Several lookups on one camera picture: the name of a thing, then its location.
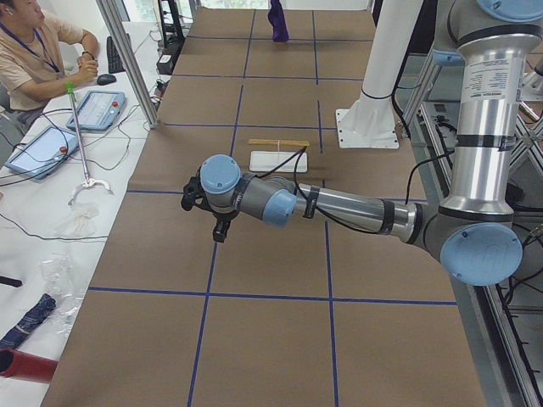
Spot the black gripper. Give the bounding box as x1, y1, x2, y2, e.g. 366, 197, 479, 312
212, 210, 239, 243

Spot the purple towel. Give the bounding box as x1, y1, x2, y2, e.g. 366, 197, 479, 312
267, 0, 289, 43

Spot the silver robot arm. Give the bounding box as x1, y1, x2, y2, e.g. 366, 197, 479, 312
182, 1, 542, 286

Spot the white wooden towel rack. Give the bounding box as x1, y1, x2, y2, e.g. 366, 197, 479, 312
249, 138, 310, 173

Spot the reacher grabber tool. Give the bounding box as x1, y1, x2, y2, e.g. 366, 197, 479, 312
65, 81, 114, 206

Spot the far teach pendant tablet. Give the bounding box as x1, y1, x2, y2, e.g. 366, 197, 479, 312
76, 90, 126, 132

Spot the teach pendant tablet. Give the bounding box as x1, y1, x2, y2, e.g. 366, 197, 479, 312
5, 125, 79, 179
76, 90, 126, 132

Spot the crumpled clear plastic bag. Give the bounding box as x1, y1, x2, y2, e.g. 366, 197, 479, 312
39, 254, 85, 337

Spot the black computer mouse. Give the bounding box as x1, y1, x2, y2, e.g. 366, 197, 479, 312
96, 74, 117, 86

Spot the near teach pendant tablet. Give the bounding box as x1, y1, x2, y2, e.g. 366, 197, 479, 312
5, 125, 79, 179

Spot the black keyboard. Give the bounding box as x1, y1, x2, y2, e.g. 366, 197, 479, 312
106, 36, 125, 74

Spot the folded blue umbrella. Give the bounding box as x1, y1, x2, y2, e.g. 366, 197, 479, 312
1, 293, 56, 350

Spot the person in beige shirt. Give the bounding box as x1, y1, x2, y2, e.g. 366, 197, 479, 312
1, 1, 99, 131

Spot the red cylinder bottle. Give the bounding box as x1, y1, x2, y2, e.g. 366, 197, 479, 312
1, 349, 58, 383

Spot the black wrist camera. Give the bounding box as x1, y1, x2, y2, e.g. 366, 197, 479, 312
181, 170, 210, 211

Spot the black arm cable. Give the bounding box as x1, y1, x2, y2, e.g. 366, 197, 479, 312
258, 146, 455, 234

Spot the aluminium frame post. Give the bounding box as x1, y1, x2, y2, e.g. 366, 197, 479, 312
96, 0, 159, 129

